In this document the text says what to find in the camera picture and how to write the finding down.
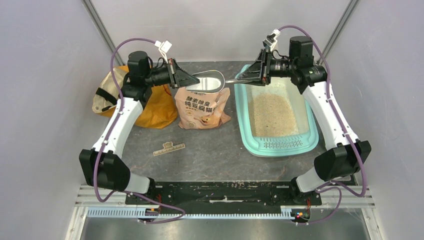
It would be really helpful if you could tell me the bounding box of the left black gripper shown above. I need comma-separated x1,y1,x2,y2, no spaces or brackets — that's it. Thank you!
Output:
144,58,199,90

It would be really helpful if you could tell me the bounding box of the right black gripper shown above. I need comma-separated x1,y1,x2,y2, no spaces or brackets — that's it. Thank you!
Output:
238,48,297,87

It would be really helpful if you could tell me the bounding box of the metal litter scoop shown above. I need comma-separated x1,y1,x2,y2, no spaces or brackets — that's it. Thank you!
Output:
185,70,251,94

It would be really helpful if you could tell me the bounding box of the pink cat litter bag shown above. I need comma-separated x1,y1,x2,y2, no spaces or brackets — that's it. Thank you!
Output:
174,87,231,130

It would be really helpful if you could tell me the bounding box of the teal litter box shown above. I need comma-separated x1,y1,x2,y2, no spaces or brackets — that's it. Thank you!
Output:
234,77,319,158

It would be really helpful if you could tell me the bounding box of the wooden bag clip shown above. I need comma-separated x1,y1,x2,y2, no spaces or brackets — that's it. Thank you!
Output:
152,141,186,157

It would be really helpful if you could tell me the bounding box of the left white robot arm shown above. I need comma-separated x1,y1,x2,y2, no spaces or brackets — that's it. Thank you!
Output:
79,51,200,204

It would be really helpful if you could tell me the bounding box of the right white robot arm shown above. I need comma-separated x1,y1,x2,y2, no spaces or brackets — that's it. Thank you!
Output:
235,36,372,205

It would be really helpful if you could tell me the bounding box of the orange cloth bag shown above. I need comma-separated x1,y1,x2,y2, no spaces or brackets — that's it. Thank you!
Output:
92,73,178,129

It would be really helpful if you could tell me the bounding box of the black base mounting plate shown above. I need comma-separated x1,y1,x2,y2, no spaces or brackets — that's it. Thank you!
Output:
125,180,323,216

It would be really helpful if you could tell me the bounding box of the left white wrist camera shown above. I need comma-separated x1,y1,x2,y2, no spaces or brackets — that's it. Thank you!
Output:
154,40,172,63

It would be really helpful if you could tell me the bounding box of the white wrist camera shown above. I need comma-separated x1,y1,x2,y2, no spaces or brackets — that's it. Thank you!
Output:
262,28,281,52
154,40,172,63

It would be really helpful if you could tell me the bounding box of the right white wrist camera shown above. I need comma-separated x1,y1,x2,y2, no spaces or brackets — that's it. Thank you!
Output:
262,28,281,52

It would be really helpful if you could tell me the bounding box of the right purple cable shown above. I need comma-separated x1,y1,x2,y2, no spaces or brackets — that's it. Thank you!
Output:
277,25,368,227

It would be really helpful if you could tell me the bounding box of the aluminium frame rail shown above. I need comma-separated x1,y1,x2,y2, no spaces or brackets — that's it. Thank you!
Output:
65,180,383,240

